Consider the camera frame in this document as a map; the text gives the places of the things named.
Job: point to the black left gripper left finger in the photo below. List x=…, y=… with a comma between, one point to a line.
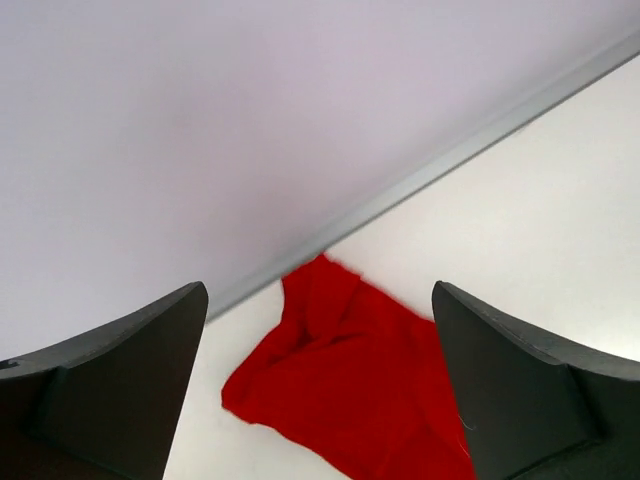
x=104, y=404

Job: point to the rear aluminium frame bar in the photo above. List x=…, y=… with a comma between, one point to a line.
x=436, y=167

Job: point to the red t shirt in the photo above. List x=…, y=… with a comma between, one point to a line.
x=355, y=376

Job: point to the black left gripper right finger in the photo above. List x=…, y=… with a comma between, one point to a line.
x=533, y=404

